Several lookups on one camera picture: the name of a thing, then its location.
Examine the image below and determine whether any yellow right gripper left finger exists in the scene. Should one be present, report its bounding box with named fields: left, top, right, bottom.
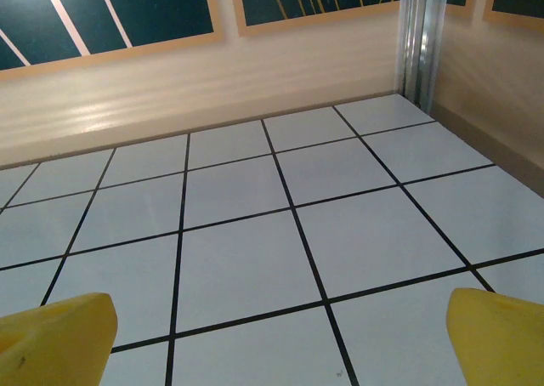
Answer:
left=0, top=292, right=119, bottom=386

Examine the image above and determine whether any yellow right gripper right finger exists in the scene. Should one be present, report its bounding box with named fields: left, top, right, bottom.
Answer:
left=446, top=287, right=544, bottom=386

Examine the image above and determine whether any aluminium corner post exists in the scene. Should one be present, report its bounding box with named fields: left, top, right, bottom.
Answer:
left=398, top=0, right=450, bottom=111

